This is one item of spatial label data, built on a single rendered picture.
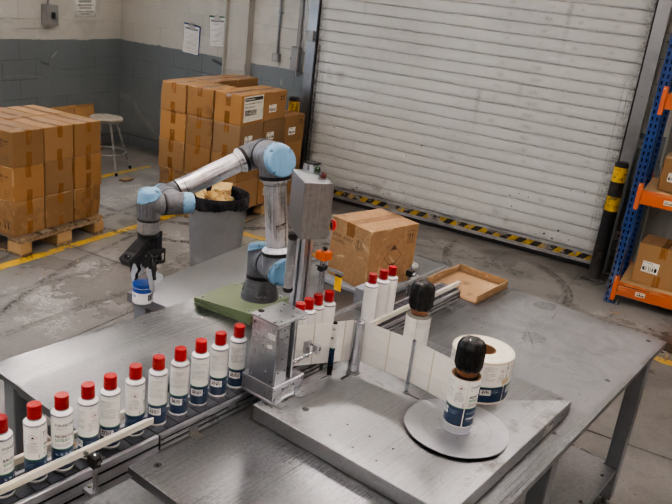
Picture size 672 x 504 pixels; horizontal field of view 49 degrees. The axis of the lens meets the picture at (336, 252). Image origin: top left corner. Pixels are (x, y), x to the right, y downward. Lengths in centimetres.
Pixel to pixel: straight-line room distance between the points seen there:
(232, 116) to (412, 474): 459
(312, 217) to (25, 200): 357
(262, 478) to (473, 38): 534
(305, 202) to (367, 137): 498
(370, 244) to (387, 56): 421
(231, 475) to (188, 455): 14
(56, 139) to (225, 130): 138
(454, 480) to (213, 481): 63
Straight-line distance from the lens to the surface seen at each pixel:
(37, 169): 570
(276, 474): 206
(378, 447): 213
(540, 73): 668
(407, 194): 723
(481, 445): 221
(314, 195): 235
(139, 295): 264
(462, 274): 361
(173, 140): 666
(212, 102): 636
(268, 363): 219
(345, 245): 322
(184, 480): 203
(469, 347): 210
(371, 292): 274
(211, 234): 517
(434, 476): 206
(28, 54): 845
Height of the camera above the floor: 206
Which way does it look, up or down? 20 degrees down
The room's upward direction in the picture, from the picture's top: 7 degrees clockwise
